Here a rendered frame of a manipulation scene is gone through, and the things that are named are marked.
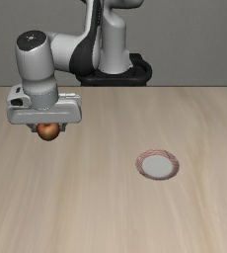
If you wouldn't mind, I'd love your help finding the red apple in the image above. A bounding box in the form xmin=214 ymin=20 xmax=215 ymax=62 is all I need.
xmin=37 ymin=122 xmax=61 ymax=142

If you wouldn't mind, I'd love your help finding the red-rimmed white plate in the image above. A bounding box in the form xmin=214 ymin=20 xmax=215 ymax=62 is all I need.
xmin=134 ymin=148 xmax=181 ymax=181

